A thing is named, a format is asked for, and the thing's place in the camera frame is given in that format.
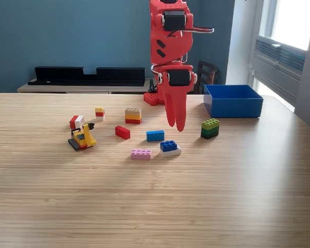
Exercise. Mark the red white lego brick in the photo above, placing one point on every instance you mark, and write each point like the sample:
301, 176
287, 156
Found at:
76, 121

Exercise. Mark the blue white lego stack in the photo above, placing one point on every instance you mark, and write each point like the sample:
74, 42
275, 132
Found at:
169, 146

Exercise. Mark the light blue lego brick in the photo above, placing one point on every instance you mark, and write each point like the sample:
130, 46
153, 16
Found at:
155, 136

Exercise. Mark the green lego brick stack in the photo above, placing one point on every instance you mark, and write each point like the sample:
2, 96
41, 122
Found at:
209, 127

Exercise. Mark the white framed window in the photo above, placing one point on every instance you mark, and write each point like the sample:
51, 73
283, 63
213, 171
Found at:
294, 20

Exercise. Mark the small yellow red white stack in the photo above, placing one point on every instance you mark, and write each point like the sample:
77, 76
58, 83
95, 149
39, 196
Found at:
100, 112

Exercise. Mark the yellow toy digger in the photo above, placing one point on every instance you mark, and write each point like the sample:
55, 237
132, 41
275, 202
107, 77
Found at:
84, 138

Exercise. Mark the black shelf unit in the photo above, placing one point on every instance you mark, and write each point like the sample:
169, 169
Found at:
67, 75

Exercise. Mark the tan orange red lego stack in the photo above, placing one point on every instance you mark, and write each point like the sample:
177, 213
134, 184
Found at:
133, 116

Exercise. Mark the grey ventilation unit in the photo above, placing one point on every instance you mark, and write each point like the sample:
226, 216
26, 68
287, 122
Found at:
279, 67

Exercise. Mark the dark wooden chair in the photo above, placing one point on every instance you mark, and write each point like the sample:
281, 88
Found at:
205, 75

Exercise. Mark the pink lego brick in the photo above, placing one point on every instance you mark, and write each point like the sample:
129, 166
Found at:
140, 155

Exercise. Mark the blue plastic bin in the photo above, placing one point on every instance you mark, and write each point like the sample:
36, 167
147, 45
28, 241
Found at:
235, 108

